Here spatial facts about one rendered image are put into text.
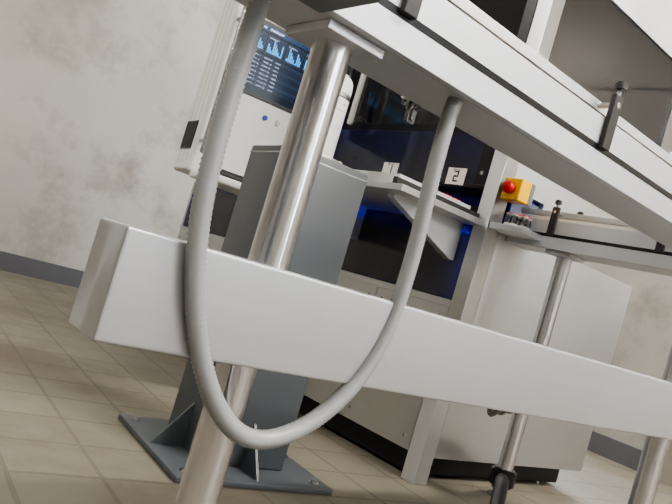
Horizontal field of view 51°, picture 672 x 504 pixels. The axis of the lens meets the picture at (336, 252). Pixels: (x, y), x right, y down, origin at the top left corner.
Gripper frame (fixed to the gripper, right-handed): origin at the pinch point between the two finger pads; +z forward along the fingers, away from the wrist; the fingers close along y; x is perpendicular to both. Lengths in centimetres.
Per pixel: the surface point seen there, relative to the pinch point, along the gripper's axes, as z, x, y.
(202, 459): 79, 97, -90
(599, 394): 61, 18, -92
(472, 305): 50, -39, -13
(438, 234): 30.9, -24.4, -2.5
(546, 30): -44, -36, -13
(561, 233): 21, -46, -33
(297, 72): -24, -12, 88
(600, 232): 19, -46, -45
